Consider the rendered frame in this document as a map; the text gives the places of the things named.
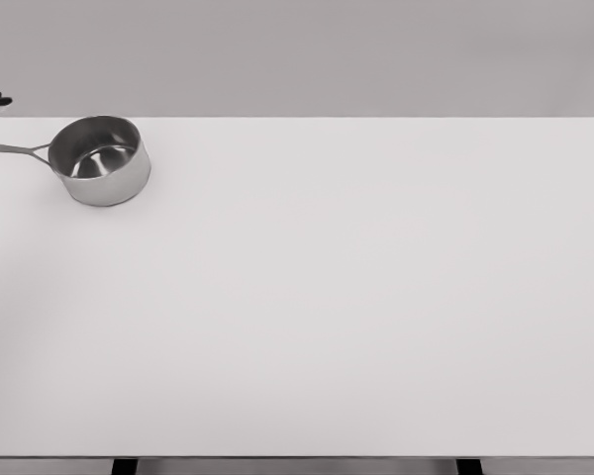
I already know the steel saucepan with long handle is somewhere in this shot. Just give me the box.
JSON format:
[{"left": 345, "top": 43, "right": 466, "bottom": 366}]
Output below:
[{"left": 0, "top": 115, "right": 152, "bottom": 208}]

